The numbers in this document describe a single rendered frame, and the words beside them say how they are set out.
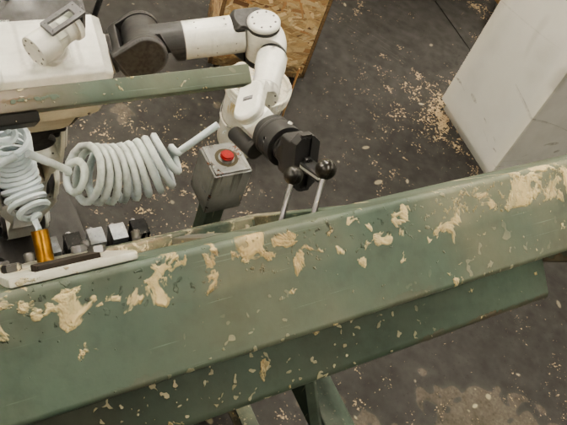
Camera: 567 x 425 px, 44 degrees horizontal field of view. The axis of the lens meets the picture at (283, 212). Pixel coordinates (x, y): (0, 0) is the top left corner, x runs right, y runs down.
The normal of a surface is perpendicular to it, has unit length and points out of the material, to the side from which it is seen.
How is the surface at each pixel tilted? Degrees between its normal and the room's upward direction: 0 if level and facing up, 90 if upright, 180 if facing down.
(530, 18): 90
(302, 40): 90
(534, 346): 0
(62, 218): 0
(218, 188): 90
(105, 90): 35
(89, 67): 23
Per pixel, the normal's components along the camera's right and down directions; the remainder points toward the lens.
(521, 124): -0.90, 0.12
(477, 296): 0.46, -0.04
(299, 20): 0.07, 0.79
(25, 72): 0.41, -0.25
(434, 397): 0.26, -0.60
